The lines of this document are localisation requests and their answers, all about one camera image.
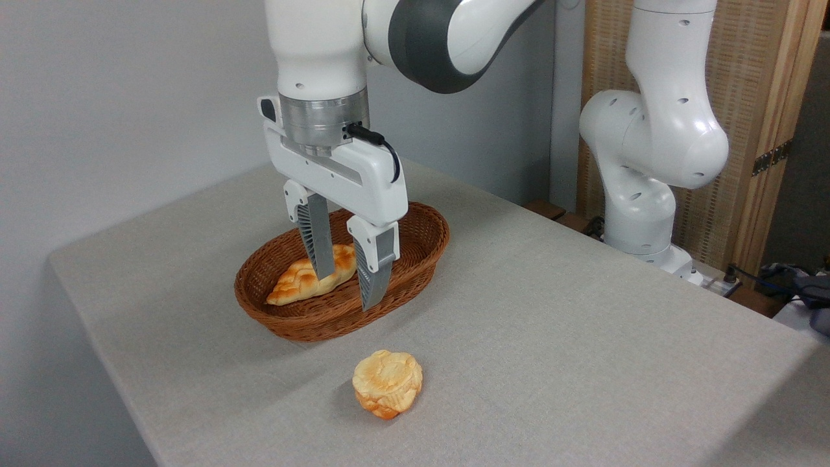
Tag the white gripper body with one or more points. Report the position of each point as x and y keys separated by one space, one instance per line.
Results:
x=363 y=178

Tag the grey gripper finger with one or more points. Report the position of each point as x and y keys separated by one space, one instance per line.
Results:
x=318 y=240
x=375 y=259

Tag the round golden bread bun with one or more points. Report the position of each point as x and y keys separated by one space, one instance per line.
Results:
x=387 y=383

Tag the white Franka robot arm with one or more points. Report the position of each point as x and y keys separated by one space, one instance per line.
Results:
x=655 y=130

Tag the golden croissant bread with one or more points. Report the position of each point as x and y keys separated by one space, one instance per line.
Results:
x=295 y=285

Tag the brown wicker oval basket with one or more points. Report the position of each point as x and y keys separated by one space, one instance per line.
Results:
x=324 y=321

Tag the grey tablecloth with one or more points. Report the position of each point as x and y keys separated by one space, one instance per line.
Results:
x=551 y=357

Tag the wooden woven folding screen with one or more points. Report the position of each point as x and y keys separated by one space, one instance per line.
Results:
x=739 y=65

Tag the dark metal screen hinge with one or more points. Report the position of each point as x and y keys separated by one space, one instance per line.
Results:
x=771 y=157

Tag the grey blue fabric bundle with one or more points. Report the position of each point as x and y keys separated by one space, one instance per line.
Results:
x=814 y=292

